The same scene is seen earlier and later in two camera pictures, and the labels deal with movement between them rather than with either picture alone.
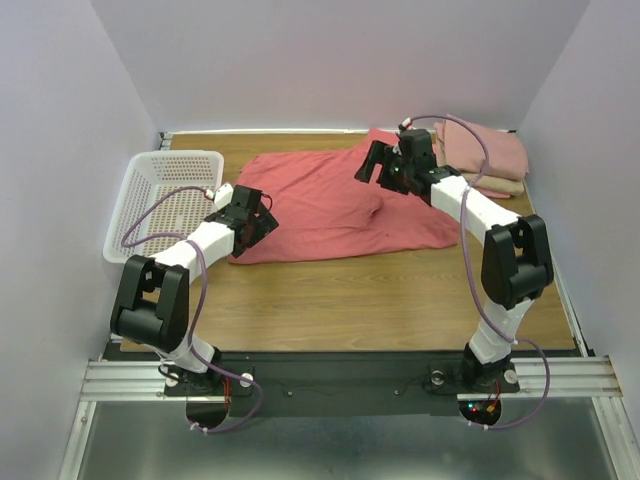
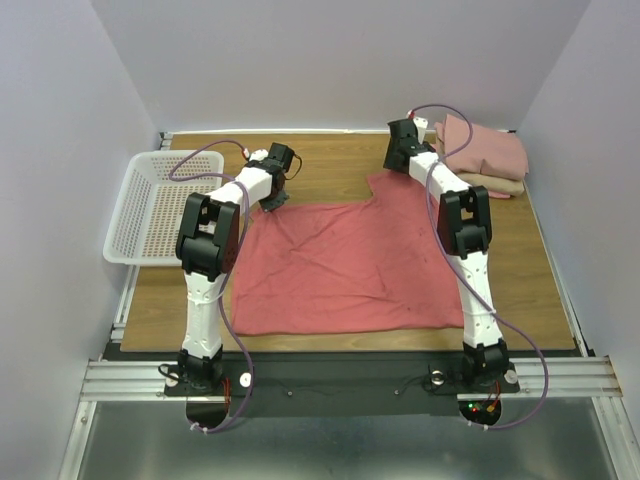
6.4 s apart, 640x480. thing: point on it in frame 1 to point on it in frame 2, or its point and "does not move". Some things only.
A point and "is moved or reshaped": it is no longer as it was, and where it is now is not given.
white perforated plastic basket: x=148 y=175 does not move
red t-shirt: x=323 y=210 is moved or reshaped
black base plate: x=337 y=384 does not move
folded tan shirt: x=508 y=186 does not move
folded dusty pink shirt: x=455 y=147 does not move
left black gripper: x=264 y=225 to x=268 y=206
